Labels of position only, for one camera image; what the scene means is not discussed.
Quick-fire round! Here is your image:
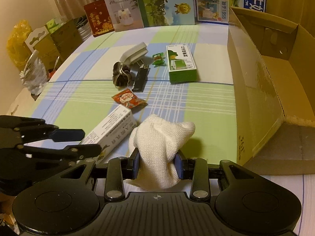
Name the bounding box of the white long medicine box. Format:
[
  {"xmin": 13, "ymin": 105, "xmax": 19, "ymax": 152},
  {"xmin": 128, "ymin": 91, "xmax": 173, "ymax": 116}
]
[{"xmin": 80, "ymin": 104, "xmax": 137, "ymax": 164}]

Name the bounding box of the white knitted sock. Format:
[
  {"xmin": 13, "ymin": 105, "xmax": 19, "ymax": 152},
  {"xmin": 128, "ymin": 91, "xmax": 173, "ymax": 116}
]
[{"xmin": 126, "ymin": 114, "xmax": 195, "ymax": 191}]

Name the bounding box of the red snack packet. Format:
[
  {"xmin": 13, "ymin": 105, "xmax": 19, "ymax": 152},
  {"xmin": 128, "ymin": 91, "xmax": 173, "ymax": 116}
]
[{"xmin": 112, "ymin": 88, "xmax": 146, "ymax": 109}]

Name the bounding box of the black lighter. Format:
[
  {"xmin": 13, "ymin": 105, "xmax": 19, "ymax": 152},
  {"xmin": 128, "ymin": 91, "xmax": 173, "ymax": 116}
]
[{"xmin": 132, "ymin": 65, "xmax": 149, "ymax": 92}]

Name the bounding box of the green white spray box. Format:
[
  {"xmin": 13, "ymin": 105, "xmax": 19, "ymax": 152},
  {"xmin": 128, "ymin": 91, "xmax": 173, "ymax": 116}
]
[{"xmin": 166, "ymin": 44, "xmax": 197, "ymax": 84}]

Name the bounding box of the green candy wrapper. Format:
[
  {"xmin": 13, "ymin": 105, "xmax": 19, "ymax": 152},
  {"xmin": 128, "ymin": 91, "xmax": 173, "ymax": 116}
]
[{"xmin": 152, "ymin": 52, "xmax": 165, "ymax": 67}]

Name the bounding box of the brown cardboard carton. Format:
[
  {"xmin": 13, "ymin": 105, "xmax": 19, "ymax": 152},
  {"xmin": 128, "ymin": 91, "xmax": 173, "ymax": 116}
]
[{"xmin": 25, "ymin": 20, "xmax": 83, "ymax": 71}]

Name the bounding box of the yellow plastic bag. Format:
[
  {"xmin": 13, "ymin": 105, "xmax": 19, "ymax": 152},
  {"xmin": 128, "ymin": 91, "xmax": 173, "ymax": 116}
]
[{"xmin": 6, "ymin": 20, "xmax": 32, "ymax": 71}]

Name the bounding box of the checkered bed sheet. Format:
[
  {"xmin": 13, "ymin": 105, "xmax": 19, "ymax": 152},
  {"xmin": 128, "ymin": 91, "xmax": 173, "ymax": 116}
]
[{"xmin": 7, "ymin": 23, "xmax": 315, "ymax": 236}]

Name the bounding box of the red gift box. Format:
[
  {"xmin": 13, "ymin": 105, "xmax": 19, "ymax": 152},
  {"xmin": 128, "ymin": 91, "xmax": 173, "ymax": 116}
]
[{"xmin": 84, "ymin": 0, "xmax": 114, "ymax": 37}]

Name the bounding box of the open cardboard box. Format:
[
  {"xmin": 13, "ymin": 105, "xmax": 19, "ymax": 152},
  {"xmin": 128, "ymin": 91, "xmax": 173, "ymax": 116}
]
[{"xmin": 227, "ymin": 7, "xmax": 314, "ymax": 175}]

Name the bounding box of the white humidifier box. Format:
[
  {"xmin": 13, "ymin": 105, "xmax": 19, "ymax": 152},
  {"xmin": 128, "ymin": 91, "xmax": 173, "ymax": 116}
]
[{"xmin": 104, "ymin": 0, "xmax": 144, "ymax": 32}]

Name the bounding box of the green milk carton box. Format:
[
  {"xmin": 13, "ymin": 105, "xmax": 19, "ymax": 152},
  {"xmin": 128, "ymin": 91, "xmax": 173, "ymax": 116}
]
[{"xmin": 137, "ymin": 0, "xmax": 195, "ymax": 27}]

